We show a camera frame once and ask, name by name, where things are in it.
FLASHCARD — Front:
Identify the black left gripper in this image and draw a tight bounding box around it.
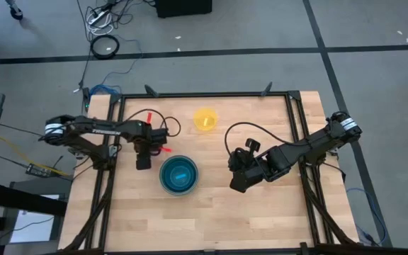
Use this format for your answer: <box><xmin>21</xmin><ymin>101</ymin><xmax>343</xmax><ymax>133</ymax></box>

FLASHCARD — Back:
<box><xmin>135</xmin><ymin>140</ymin><xmax>153</xmax><ymax>171</ymax></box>

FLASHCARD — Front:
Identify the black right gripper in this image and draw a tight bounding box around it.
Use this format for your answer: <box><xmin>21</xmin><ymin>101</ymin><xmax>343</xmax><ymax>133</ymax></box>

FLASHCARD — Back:
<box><xmin>230</xmin><ymin>147</ymin><xmax>290</xmax><ymax>194</ymax></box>

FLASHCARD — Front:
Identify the blue translucent plastic bowl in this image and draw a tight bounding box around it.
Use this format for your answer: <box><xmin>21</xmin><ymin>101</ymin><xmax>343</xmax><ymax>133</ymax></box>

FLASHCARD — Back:
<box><xmin>161</xmin><ymin>157</ymin><xmax>197</xmax><ymax>194</ymax></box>

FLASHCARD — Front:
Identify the grey plastic bowl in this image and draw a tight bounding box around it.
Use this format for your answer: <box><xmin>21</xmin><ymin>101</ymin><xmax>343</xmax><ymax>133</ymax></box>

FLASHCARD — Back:
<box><xmin>159</xmin><ymin>154</ymin><xmax>200</xmax><ymax>197</ymax></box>

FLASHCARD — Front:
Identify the yellow translucent plastic bowl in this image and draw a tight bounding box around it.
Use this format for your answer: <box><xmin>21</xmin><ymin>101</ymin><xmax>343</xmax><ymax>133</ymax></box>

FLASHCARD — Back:
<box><xmin>193</xmin><ymin>108</ymin><xmax>219</xmax><ymax>132</ymax></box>

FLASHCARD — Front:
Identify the small black electronics box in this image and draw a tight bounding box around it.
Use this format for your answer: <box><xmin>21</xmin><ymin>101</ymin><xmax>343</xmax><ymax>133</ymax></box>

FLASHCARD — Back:
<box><xmin>25</xmin><ymin>163</ymin><xmax>55</xmax><ymax>179</ymax></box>

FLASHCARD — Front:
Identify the black side table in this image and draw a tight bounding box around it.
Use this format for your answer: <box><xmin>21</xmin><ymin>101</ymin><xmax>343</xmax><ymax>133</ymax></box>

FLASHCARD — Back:
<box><xmin>0</xmin><ymin>179</ymin><xmax>67</xmax><ymax>255</ymax></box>

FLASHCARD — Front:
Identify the white power strip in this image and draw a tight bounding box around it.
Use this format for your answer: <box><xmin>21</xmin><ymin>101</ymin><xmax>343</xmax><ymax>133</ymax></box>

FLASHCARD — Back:
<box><xmin>85</xmin><ymin>8</ymin><xmax>115</xmax><ymax>36</ymax></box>

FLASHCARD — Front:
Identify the black box on floor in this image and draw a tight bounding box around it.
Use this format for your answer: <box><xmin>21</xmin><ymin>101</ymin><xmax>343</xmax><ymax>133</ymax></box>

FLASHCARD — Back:
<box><xmin>154</xmin><ymin>0</ymin><xmax>213</xmax><ymax>19</ymax></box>

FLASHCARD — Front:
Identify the black chair wheel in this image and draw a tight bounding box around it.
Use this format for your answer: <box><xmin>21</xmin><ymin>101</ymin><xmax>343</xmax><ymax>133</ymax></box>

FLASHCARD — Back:
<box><xmin>5</xmin><ymin>0</ymin><xmax>25</xmax><ymax>21</ymax></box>

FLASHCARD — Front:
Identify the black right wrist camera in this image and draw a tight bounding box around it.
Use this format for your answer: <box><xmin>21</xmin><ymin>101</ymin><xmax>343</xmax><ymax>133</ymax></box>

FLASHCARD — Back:
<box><xmin>227</xmin><ymin>138</ymin><xmax>261</xmax><ymax>171</ymax></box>

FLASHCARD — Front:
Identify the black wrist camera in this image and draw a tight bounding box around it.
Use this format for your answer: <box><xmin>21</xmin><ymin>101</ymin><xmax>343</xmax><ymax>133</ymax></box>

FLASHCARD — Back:
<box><xmin>227</xmin><ymin>138</ymin><xmax>261</xmax><ymax>171</ymax></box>
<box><xmin>150</xmin><ymin>127</ymin><xmax>170</xmax><ymax>147</ymax></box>

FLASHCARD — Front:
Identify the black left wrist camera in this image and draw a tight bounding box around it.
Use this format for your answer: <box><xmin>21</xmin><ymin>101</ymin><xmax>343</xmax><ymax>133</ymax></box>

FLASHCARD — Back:
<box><xmin>150</xmin><ymin>127</ymin><xmax>170</xmax><ymax>147</ymax></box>

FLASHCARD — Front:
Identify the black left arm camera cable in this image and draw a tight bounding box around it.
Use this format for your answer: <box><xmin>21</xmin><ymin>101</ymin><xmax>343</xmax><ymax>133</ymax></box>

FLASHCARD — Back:
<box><xmin>124</xmin><ymin>108</ymin><xmax>182</xmax><ymax>139</ymax></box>

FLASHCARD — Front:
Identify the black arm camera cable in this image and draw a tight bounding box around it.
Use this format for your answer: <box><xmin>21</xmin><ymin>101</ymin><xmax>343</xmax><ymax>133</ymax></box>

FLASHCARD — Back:
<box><xmin>124</xmin><ymin>108</ymin><xmax>182</xmax><ymax>139</ymax></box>
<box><xmin>224</xmin><ymin>121</ymin><xmax>313</xmax><ymax>159</ymax></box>

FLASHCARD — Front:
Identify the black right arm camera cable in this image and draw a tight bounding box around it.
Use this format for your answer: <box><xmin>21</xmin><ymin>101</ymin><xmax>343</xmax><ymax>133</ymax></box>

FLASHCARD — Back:
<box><xmin>224</xmin><ymin>121</ymin><xmax>313</xmax><ymax>159</ymax></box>

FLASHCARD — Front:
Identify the black frame clamp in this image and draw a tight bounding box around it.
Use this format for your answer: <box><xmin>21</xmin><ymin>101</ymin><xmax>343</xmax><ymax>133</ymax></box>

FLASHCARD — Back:
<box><xmin>259</xmin><ymin>81</ymin><xmax>273</xmax><ymax>97</ymax></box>
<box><xmin>144</xmin><ymin>84</ymin><xmax>160</xmax><ymax>98</ymax></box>

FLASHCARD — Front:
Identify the blue network cable coil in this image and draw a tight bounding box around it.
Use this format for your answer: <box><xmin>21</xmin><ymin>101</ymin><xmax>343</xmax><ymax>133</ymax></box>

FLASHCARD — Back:
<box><xmin>89</xmin><ymin>84</ymin><xmax>122</xmax><ymax>97</ymax></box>

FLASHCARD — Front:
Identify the black aluminium table frame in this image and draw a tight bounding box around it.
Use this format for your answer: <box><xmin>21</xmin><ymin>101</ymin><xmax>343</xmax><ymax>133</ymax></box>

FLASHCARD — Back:
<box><xmin>57</xmin><ymin>90</ymin><xmax>365</xmax><ymax>255</ymax></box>

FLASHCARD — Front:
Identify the long black floor cable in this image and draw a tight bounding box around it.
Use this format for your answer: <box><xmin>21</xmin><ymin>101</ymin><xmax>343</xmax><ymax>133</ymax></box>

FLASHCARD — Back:
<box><xmin>75</xmin><ymin>0</ymin><xmax>92</xmax><ymax>94</ymax></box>

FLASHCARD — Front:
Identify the yellow cable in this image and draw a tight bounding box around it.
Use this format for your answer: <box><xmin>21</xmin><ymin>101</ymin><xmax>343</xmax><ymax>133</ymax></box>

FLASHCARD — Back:
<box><xmin>0</xmin><ymin>134</ymin><xmax>71</xmax><ymax>177</ymax></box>

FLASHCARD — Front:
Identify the black round ring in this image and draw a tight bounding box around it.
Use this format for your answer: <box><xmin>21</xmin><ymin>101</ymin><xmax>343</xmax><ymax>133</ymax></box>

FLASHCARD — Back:
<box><xmin>89</xmin><ymin>34</ymin><xmax>121</xmax><ymax>60</ymax></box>

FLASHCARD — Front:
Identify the long blue floor cable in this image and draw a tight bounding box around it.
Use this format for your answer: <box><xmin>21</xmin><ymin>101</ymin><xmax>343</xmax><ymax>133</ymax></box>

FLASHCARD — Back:
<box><xmin>345</xmin><ymin>186</ymin><xmax>390</xmax><ymax>246</ymax></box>

